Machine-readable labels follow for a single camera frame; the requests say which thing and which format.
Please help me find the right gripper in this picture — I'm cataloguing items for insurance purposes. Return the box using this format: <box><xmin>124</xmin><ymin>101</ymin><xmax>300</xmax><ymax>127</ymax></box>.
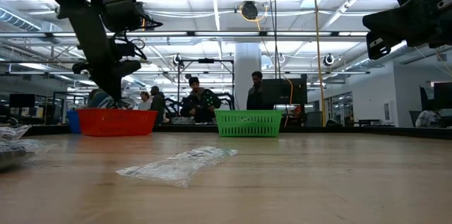
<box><xmin>362</xmin><ymin>0</ymin><xmax>452</xmax><ymax>61</ymax></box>

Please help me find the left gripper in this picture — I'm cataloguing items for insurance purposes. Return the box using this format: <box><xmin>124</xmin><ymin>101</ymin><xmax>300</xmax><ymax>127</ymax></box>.
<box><xmin>72</xmin><ymin>59</ymin><xmax>142</xmax><ymax>103</ymax></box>

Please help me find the person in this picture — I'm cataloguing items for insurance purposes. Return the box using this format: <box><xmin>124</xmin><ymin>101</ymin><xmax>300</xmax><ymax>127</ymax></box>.
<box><xmin>87</xmin><ymin>88</ymin><xmax>110</xmax><ymax>109</ymax></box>
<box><xmin>246</xmin><ymin>71</ymin><xmax>275</xmax><ymax>111</ymax></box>
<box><xmin>150</xmin><ymin>86</ymin><xmax>166</xmax><ymax>126</ymax></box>
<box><xmin>137</xmin><ymin>90</ymin><xmax>153</xmax><ymax>111</ymax></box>
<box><xmin>415</xmin><ymin>110</ymin><xmax>441</xmax><ymax>128</ymax></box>
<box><xmin>179</xmin><ymin>76</ymin><xmax>222</xmax><ymax>124</ymax></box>

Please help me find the red plastic basket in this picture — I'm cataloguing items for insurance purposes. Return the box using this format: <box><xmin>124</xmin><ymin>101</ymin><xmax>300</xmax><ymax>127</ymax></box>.
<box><xmin>76</xmin><ymin>108</ymin><xmax>159</xmax><ymax>137</ymax></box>

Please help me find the blue plastic basket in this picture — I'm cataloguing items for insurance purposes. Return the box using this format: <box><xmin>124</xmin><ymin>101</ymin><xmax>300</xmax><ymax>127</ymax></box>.
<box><xmin>66</xmin><ymin>110</ymin><xmax>82</xmax><ymax>135</ymax></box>

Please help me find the empty clear plastic bag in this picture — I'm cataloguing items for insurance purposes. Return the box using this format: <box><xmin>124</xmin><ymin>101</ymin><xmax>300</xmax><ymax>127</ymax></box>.
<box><xmin>115</xmin><ymin>146</ymin><xmax>238</xmax><ymax>189</ymax></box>

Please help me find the black monitor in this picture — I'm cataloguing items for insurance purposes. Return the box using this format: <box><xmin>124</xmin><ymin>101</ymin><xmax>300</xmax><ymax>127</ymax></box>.
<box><xmin>261</xmin><ymin>78</ymin><xmax>308</xmax><ymax>105</ymax></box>

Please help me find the white pillar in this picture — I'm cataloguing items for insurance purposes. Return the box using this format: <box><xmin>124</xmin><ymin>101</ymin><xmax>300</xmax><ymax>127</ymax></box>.
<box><xmin>234</xmin><ymin>42</ymin><xmax>262</xmax><ymax>111</ymax></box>

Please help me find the green plastic basket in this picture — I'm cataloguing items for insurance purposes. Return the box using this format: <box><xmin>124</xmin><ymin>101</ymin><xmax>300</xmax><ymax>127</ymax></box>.
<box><xmin>214</xmin><ymin>110</ymin><xmax>284</xmax><ymax>138</ymax></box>

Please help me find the black metal table frame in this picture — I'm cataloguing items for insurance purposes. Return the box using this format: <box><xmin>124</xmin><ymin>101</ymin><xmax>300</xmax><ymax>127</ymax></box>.
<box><xmin>17</xmin><ymin>124</ymin><xmax>452</xmax><ymax>141</ymax></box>

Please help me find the black metal stand frame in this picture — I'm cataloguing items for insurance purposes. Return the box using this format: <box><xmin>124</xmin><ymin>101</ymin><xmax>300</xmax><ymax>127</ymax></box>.
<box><xmin>176</xmin><ymin>58</ymin><xmax>236</xmax><ymax>112</ymax></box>

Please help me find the black cable reel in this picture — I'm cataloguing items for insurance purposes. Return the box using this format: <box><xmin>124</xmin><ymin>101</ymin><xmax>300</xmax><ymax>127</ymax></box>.
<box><xmin>242</xmin><ymin>1</ymin><xmax>258</xmax><ymax>20</ymax></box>

